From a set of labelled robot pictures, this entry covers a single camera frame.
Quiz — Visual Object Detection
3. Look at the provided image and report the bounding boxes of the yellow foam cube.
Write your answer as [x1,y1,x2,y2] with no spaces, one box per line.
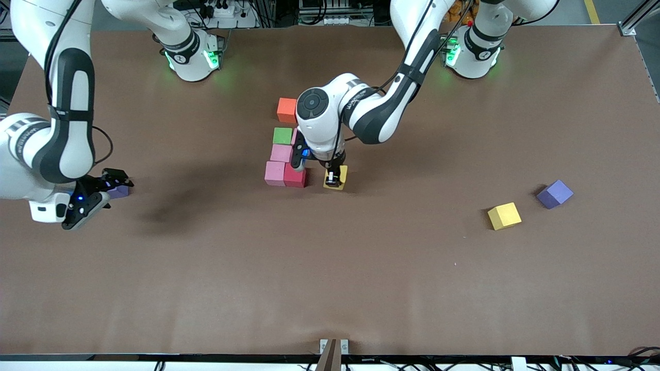
[323,164,349,192]
[487,202,522,231]

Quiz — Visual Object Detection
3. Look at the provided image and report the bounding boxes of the crimson red foam cube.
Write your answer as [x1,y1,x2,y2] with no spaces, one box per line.
[284,163,308,189]

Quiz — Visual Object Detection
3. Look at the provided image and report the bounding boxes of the orange foam cube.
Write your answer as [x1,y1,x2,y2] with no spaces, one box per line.
[277,97,298,124]

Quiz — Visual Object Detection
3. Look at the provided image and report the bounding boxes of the pile of orange objects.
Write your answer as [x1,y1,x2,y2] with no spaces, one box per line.
[449,0,477,25]

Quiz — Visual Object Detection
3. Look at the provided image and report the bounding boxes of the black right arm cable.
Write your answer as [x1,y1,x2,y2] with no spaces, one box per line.
[92,125,114,166]

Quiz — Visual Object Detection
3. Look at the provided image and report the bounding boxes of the aluminium frame profile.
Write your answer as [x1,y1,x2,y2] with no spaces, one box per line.
[619,0,660,37]

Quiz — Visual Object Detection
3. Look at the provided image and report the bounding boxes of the black cable bundle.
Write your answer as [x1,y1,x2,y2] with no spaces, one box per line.
[626,346,660,367]

